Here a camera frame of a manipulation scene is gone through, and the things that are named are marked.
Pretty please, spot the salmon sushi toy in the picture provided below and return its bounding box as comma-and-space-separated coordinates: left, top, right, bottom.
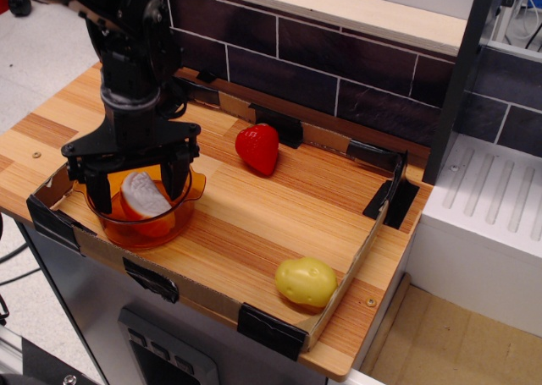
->
119, 172, 175, 238

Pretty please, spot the red toy strawberry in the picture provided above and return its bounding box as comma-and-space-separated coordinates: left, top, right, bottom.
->
235, 124, 279, 176

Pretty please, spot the black caster wheel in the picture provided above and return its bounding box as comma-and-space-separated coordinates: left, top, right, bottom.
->
8, 0, 32, 17

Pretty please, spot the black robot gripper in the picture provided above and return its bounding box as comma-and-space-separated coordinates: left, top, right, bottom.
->
61, 109, 201, 214

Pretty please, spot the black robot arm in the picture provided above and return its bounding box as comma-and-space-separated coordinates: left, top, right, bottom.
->
33, 0, 201, 214

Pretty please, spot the grey oven control panel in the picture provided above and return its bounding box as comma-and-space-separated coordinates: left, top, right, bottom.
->
118, 308, 219, 384

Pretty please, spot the yellow toy potato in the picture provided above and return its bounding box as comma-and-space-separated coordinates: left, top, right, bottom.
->
274, 257, 338, 308

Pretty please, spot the orange transparent plastic pot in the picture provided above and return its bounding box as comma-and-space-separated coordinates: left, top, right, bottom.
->
74, 165, 207, 250

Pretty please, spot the dark grey vertical post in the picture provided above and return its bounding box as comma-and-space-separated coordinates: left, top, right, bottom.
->
423, 0, 493, 185

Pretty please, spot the cardboard fence with black tape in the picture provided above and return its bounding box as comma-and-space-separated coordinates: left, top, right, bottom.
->
29, 93, 432, 373

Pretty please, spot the white toy sink drainboard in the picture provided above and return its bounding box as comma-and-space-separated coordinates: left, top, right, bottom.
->
406, 135, 541, 336

